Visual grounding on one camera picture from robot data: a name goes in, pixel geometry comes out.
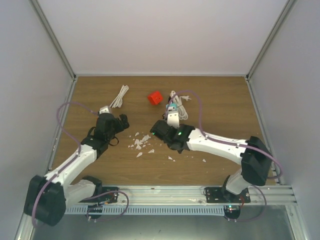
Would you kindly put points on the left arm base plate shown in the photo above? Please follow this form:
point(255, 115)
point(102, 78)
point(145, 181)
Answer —
point(110, 195)

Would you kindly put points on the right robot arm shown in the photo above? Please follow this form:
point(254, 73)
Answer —
point(251, 155)

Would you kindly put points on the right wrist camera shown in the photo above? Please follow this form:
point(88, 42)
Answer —
point(174, 126)

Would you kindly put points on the slotted cable duct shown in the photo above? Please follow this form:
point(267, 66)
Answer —
point(160, 210)

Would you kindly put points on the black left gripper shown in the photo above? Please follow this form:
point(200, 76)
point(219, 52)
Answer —
point(124, 121)

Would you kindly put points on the red cube adapter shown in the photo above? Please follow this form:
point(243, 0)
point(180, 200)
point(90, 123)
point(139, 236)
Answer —
point(155, 98)

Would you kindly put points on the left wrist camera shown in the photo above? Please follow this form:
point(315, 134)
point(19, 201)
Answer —
point(105, 110)

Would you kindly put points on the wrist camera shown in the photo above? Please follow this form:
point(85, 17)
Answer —
point(174, 126)
point(105, 110)

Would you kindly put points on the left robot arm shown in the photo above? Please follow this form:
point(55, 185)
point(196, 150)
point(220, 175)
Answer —
point(96, 142)

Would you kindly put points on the aluminium front rail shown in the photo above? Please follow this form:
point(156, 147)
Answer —
point(188, 195)

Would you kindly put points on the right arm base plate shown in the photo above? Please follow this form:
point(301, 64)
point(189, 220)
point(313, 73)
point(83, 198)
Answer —
point(215, 195)

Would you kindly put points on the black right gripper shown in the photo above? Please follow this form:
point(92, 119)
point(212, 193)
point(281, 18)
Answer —
point(158, 129)

